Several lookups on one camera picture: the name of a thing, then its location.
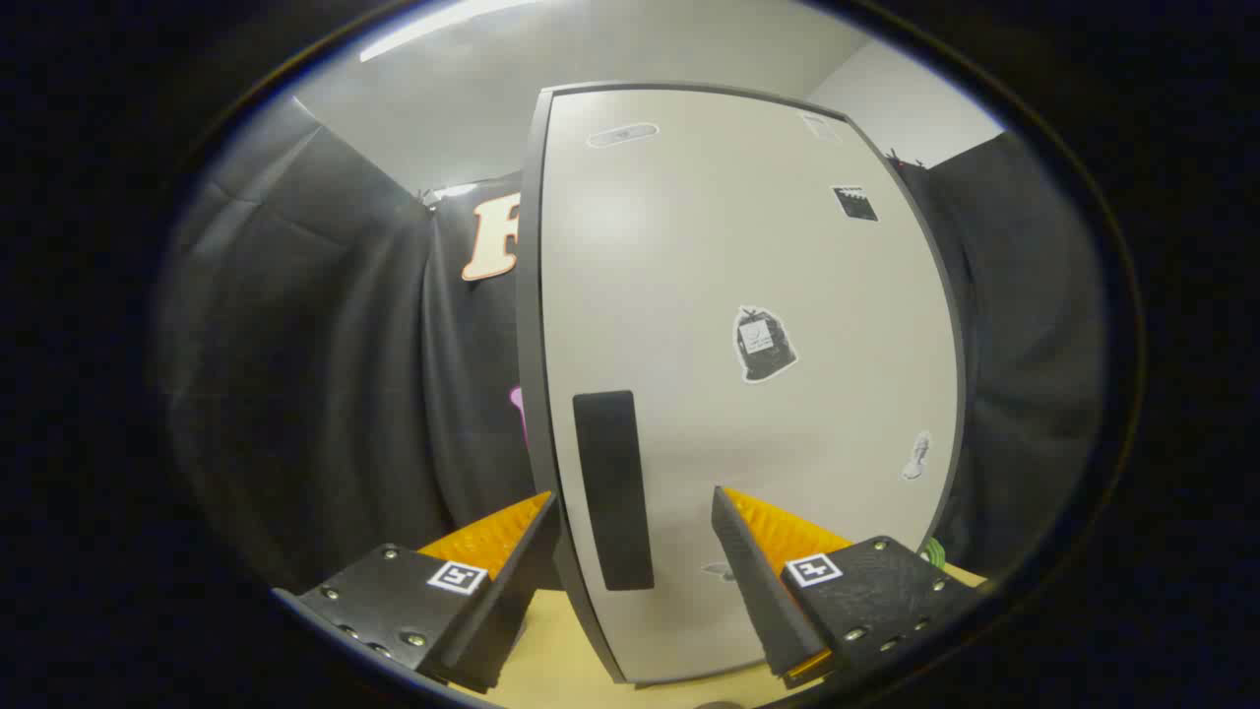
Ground black backdrop cloth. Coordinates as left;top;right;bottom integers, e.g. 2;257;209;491
162;97;1109;594

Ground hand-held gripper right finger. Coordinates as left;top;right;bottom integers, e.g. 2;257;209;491
710;485;986;690

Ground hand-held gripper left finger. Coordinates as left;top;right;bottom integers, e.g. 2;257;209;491
293;490;563;695

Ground black door handle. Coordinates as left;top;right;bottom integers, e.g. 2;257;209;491
573;390;657;593

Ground dark grey shoe cabinet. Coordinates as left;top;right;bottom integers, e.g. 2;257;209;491
515;81;976;686

